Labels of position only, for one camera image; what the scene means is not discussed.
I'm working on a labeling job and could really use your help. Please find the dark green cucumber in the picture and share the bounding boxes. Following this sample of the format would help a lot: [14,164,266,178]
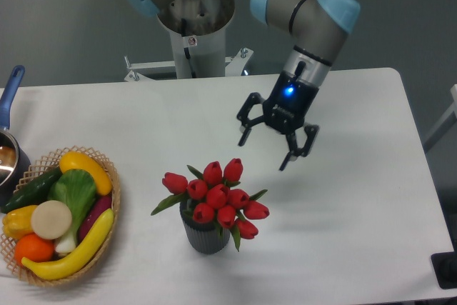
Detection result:
[1,167,62,214]

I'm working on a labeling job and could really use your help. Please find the woven wicker basket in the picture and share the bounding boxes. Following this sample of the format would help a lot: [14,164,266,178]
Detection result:
[1,146,120,286]

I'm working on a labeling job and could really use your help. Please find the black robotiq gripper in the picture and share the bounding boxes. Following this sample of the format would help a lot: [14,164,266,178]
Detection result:
[236,65,330,172]

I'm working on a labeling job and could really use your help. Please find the white frame at right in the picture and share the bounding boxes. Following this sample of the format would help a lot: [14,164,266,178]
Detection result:
[423,84,456,154]

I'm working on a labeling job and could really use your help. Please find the blue handled saucepan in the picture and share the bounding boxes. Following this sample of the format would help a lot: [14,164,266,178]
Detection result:
[1,65,30,206]

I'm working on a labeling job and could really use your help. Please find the yellow banana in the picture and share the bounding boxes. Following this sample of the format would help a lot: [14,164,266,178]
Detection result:
[21,209,114,281]

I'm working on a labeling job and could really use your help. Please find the beige round disc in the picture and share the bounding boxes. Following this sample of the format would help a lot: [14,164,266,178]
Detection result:
[31,200,72,240]

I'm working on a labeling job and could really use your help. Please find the dark grey ribbed vase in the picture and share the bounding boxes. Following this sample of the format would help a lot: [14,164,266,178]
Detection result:
[179,200,231,255]

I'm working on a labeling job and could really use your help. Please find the red tulip bouquet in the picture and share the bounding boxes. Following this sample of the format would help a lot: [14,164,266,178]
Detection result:
[151,158,270,249]

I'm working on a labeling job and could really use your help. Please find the black device at edge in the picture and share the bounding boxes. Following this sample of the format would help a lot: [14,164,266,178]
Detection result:
[431,251,456,289]

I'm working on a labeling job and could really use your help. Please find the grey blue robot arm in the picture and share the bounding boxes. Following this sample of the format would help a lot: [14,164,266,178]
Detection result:
[127,0,361,161]

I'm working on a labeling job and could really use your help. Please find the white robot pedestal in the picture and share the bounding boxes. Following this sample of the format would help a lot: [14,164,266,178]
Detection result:
[127,0,253,79]

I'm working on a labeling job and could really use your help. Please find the yellow bell pepper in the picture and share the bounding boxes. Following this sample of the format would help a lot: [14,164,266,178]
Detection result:
[2,205,38,240]

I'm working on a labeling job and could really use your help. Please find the purple eggplant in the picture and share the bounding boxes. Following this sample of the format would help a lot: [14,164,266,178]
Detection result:
[78,194,112,243]

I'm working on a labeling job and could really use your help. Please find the orange fruit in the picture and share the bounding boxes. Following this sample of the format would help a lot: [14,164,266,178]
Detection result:
[14,234,54,265]

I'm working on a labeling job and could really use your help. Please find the green bok choy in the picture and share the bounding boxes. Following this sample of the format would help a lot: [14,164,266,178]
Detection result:
[47,169,96,257]

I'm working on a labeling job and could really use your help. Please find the yellow squash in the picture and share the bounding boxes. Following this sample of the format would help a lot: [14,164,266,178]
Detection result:
[59,151,112,196]

